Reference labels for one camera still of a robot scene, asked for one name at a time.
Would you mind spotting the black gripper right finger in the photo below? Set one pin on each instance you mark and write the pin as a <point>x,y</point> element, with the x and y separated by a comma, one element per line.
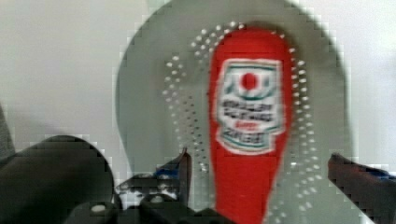
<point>372,190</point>

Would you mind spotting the black pot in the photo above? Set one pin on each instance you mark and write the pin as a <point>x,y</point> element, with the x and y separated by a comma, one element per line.
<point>45,182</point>

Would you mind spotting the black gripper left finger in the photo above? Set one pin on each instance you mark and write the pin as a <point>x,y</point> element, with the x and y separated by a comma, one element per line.
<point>172,179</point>

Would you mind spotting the red ketchup bottle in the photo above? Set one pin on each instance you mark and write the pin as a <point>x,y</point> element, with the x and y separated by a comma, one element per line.
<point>250,113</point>

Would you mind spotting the green oval strainer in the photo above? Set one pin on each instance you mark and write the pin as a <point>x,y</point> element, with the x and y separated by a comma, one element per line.
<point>162,104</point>

